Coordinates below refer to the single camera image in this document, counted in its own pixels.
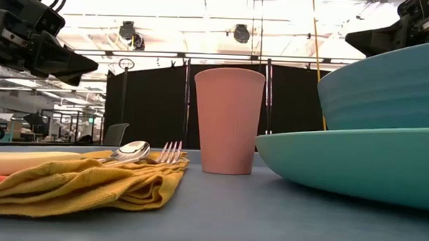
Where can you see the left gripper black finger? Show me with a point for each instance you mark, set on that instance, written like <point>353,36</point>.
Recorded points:
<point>66,65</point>

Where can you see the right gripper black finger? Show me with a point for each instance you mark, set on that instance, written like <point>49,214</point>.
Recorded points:
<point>378,40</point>

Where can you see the blue plastic bowl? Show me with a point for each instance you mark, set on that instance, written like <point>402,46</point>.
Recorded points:
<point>387,94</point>

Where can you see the teal plastic plate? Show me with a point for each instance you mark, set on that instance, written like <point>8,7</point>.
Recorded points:
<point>359,165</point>

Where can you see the mustard yellow cloth napkin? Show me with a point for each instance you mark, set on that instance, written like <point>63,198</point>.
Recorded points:
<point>83,191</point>

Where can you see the pink ribbed plastic cup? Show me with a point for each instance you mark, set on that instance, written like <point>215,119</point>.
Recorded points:
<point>228,121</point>

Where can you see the grey office chair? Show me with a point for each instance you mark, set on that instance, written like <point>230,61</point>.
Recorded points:
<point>115,135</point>

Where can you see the black room divider screen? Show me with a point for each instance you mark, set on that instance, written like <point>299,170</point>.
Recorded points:
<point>147,104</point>

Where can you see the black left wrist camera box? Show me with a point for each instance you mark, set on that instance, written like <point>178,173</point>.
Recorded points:
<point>50,21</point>

